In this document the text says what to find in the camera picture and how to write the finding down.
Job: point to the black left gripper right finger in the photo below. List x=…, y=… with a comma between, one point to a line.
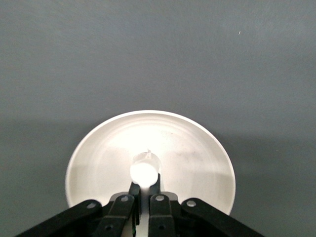
x=163, y=217

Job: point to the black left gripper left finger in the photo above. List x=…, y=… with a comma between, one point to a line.
x=116, y=217

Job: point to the round cream plate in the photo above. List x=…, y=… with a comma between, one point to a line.
x=187, y=153

